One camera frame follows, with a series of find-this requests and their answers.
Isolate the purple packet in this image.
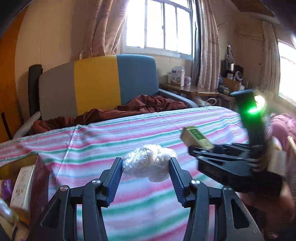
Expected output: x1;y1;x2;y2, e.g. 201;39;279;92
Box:
0;178;13;197

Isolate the white cardboard box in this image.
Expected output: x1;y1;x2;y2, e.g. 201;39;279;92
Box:
10;166;36;208

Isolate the wooden wardrobe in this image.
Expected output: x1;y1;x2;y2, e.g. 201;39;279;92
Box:
0;9;26;142

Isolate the white cable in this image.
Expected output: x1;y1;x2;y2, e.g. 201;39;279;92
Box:
203;97;218;107

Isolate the person's right hand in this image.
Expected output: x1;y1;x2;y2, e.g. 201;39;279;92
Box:
240;178;296;209

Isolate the window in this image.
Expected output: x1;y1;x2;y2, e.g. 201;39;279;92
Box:
277;35;296;105
122;0;199;57

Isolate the grey yellow blue sofa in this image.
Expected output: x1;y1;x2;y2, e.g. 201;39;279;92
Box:
14;54;199;139

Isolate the pink fuzzy cloth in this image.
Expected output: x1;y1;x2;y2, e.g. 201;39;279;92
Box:
269;113;296;149

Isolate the maroon cloth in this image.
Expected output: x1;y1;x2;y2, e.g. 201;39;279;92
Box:
32;95;189;136

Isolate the white blue carton box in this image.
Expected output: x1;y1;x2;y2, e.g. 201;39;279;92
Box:
168;66;185;85

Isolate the beige curtain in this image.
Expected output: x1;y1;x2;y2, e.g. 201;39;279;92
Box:
261;21;280;93
192;0;220;93
80;0;129;59

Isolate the striped tablecloth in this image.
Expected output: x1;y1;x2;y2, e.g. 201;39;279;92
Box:
0;105;282;241

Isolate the wooden side table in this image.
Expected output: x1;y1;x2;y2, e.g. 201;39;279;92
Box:
159;82;219;102

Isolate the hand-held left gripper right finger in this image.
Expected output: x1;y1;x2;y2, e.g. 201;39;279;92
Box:
169;157;265;241

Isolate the brown cardboard box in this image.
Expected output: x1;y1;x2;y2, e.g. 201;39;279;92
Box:
221;77;242;92

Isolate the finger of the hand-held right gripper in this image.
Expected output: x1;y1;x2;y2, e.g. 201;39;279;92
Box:
188;142;253;160
196;159;256;193

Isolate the rectangular gold tin box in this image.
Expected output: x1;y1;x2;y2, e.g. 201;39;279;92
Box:
0;154;50;241

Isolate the small green white box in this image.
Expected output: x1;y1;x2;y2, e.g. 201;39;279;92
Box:
180;126;214;150

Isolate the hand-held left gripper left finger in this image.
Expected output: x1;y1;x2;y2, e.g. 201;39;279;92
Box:
28;157;123;241

